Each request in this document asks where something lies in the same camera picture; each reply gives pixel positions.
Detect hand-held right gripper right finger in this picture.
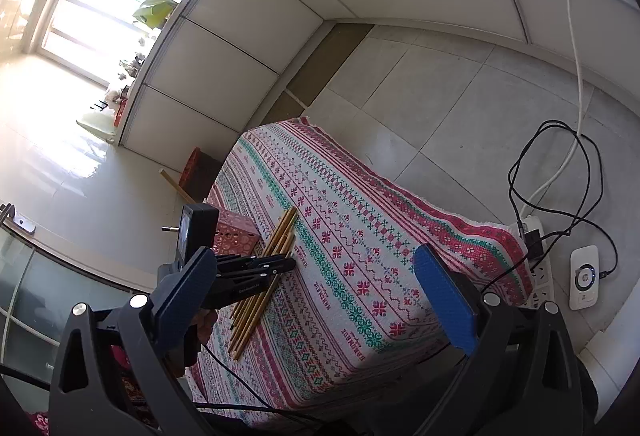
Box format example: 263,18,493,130
414,244,586,436

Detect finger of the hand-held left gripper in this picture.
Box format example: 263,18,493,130
216,254,297,274
206,266,297,311

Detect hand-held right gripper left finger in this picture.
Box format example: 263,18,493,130
47,247,218,436

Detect pink perforated plastic basket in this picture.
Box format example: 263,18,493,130
212,208,261,263

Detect pile of wooden chopsticks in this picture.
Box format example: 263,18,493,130
227,206,301,362

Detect person's left hand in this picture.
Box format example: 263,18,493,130
197,310,219,348

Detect wooden stick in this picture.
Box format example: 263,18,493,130
159,169,187,195

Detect dark trash bin red liner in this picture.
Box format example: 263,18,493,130
181,147,223,205

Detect white power strip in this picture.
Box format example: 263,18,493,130
510,215,557,309

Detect red green patterned tablecloth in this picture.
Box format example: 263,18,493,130
192,117,533,422

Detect black power adapter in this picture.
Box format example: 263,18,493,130
522,228,546,263

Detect glass door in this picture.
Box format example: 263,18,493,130
0,203,166,367

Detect white router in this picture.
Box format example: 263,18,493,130
569,246,601,311

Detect olive floor mat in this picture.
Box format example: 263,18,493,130
257,90,306,129

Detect white base cabinets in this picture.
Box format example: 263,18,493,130
117,0,640,157

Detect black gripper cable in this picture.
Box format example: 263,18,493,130
192,343,326,423

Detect white power cable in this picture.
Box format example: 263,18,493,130
517,0,589,223

